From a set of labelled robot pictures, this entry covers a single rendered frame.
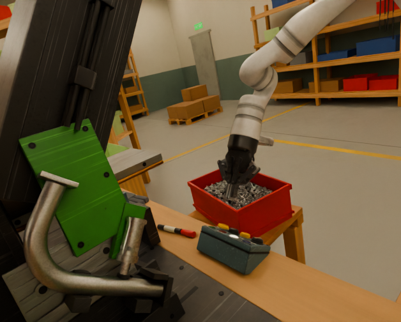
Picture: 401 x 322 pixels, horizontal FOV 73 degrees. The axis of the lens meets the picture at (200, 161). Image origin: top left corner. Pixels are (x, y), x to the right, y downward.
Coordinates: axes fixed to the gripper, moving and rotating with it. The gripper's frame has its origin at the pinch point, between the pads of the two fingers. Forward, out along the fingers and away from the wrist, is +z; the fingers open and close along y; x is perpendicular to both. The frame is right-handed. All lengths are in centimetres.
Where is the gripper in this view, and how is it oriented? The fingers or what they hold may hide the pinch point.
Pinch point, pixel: (231, 191)
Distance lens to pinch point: 69.9
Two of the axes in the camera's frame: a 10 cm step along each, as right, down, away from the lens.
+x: 7.0, 2.2, 6.8
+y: 6.7, 1.1, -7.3
